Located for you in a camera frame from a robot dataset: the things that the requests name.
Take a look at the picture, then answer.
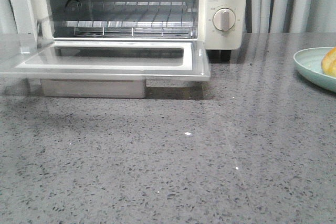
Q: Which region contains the striped croissant bread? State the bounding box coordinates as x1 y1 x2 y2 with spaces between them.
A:
321 47 336 77

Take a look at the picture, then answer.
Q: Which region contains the metal oven rack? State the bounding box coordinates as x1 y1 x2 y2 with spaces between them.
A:
54 0 198 39

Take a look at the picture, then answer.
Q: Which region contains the lower oven timer knob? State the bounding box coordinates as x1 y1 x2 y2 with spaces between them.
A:
213 8 236 31

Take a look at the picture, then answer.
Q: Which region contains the glass oven door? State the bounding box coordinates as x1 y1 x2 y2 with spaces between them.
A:
0 15 212 98

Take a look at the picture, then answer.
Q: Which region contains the light green round plate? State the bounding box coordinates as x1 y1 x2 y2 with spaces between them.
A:
293 47 335 93

